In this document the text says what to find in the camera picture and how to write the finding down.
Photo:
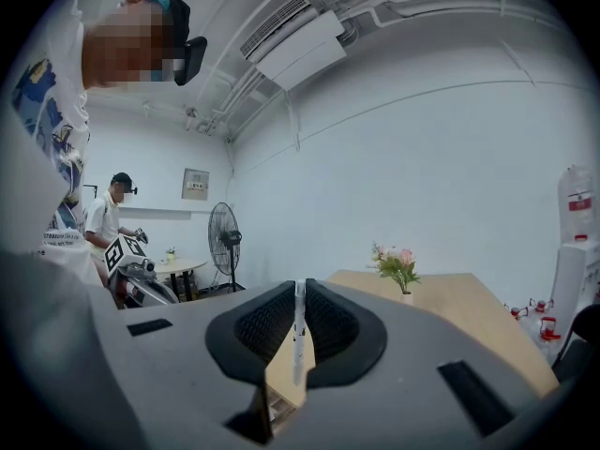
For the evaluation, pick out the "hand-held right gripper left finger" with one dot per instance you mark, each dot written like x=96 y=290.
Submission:
x=244 y=335

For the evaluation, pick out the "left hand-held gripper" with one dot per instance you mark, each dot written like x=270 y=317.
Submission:
x=124 y=253

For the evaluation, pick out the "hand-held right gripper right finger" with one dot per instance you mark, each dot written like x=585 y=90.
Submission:
x=347 y=335

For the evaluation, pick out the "round white table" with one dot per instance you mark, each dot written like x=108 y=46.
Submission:
x=180 y=265

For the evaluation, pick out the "small potted plant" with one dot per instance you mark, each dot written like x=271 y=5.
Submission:
x=170 y=254

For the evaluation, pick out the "artificial flower bouquet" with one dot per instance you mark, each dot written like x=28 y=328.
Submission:
x=396 y=263

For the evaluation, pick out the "wooden table white legs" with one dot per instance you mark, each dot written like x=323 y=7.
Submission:
x=469 y=307

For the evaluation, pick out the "clear water jug red cap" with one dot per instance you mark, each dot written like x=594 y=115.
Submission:
x=541 y=305
x=549 y=333
x=515 y=312

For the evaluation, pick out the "white printed t-shirt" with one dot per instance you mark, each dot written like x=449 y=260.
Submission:
x=75 y=124

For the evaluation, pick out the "black chair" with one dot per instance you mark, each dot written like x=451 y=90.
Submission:
x=581 y=345

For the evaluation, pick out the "white water dispenser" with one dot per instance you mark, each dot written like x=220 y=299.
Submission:
x=574 y=274

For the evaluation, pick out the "person's head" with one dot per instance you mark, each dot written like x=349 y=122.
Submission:
x=126 y=45

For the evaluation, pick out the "white ceiling air conditioner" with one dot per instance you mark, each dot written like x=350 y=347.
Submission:
x=300 y=54

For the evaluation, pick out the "black pedestal fan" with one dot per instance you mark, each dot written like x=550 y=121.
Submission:
x=229 y=239

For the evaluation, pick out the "grey wall electrical panel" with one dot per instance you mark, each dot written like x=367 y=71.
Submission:
x=195 y=184

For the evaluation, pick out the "black head-mounted camera rig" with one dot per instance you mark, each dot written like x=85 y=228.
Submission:
x=190 y=59

